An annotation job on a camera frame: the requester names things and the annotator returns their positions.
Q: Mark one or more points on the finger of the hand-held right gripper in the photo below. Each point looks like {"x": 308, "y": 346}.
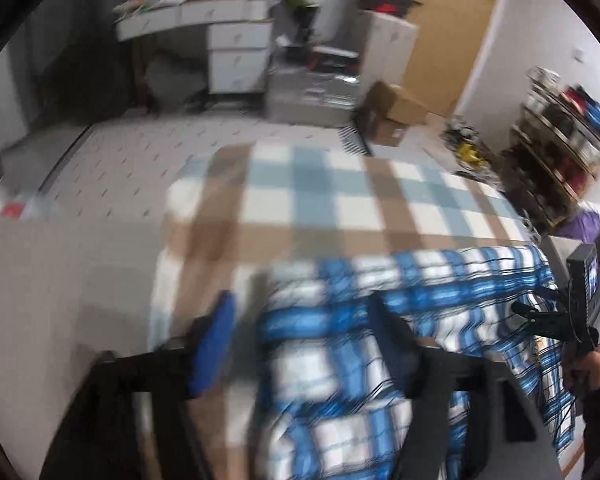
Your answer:
{"x": 540, "y": 317}

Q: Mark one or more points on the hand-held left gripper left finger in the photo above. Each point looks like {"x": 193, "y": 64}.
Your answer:
{"x": 212, "y": 350}

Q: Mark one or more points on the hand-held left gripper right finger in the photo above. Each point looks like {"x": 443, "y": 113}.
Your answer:
{"x": 395, "y": 350}

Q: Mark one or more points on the blue plaid shirt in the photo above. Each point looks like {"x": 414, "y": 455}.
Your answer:
{"x": 330, "y": 320}

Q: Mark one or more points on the white blanket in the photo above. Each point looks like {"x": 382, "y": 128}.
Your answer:
{"x": 560, "y": 250}

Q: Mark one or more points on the purple bag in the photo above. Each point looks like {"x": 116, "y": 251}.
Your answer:
{"x": 580, "y": 225}

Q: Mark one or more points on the wooden shoe rack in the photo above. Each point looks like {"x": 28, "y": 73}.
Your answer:
{"x": 525, "y": 135}
{"x": 560, "y": 130}

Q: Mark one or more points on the grey bed mattress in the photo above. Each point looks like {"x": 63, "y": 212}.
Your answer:
{"x": 55, "y": 285}

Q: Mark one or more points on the brown blue checked bedsheet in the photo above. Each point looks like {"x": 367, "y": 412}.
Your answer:
{"x": 305, "y": 195}

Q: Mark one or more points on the yellow and black clutter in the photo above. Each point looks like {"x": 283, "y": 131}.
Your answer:
{"x": 467, "y": 147}

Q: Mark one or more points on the white patterned rug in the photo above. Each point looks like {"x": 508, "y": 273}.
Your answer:
{"x": 130, "y": 160}

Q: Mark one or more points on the brown cardboard box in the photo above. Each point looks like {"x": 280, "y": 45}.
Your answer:
{"x": 390, "y": 134}
{"x": 397, "y": 102}

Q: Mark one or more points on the silver suitcase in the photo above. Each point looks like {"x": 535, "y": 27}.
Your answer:
{"x": 305, "y": 95}

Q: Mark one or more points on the wooden door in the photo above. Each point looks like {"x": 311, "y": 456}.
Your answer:
{"x": 455, "y": 35}

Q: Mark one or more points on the black shoe box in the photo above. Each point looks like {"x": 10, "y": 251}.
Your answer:
{"x": 335, "y": 60}

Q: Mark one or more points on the white cabinet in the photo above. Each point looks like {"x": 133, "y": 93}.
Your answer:
{"x": 390, "y": 45}

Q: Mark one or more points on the white desk with drawers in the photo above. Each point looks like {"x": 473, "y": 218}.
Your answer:
{"x": 235, "y": 35}

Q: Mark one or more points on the green plant bouquet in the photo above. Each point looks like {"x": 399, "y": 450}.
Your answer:
{"x": 297, "y": 12}

